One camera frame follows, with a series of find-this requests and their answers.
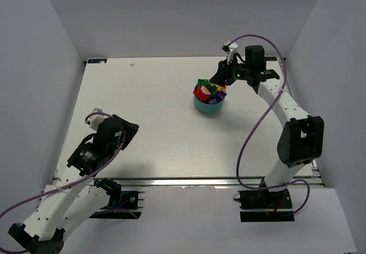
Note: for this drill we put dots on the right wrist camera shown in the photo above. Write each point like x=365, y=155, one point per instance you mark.
x=231, y=48

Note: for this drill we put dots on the green lego plate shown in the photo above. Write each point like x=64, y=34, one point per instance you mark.
x=202, y=82

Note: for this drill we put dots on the purple paw lego piece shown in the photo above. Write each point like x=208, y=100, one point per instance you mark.
x=221, y=95

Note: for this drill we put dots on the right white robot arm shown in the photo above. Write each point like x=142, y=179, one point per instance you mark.
x=301, y=140

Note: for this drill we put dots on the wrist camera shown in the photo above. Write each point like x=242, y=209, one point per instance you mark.
x=94, y=120
x=231, y=48

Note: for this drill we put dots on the teal round divided container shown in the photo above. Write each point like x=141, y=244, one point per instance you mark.
x=206, y=107

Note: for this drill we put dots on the left corner label sticker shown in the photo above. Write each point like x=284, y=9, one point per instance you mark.
x=97, y=61

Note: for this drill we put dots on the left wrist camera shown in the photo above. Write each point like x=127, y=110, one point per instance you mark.
x=94, y=120

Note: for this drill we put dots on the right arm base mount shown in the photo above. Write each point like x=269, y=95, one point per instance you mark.
x=262, y=206

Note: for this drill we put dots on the red flower lego piece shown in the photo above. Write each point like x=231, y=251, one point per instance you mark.
x=202, y=93

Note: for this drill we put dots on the corner label sticker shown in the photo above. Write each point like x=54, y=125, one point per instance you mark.
x=97, y=61
x=270, y=58

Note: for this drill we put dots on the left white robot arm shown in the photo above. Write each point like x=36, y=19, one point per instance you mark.
x=62, y=209

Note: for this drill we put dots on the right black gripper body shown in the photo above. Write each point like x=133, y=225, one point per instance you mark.
x=224, y=72

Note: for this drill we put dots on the small purple lego brick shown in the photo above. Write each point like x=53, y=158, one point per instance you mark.
x=213, y=101

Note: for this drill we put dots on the right corner label sticker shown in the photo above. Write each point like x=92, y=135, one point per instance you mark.
x=270, y=58

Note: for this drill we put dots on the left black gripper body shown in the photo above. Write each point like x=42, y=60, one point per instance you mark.
x=127, y=128

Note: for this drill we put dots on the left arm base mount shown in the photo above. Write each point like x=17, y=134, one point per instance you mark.
x=122, y=205

